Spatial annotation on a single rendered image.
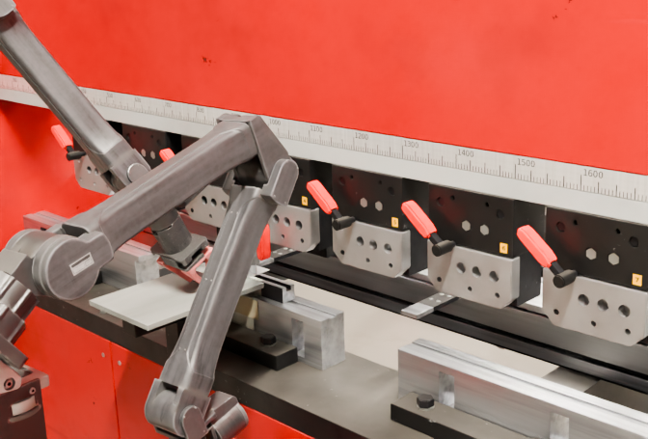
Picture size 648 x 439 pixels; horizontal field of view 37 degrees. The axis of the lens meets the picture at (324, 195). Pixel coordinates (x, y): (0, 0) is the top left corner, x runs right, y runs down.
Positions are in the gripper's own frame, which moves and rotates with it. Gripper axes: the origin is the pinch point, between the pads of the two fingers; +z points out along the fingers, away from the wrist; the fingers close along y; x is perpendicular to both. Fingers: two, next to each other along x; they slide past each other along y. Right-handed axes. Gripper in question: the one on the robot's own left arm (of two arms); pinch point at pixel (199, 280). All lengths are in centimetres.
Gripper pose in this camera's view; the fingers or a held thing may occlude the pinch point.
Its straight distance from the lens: 179.4
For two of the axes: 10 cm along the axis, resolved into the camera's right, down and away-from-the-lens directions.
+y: -7.0, -1.6, 7.0
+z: 3.6, 7.6, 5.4
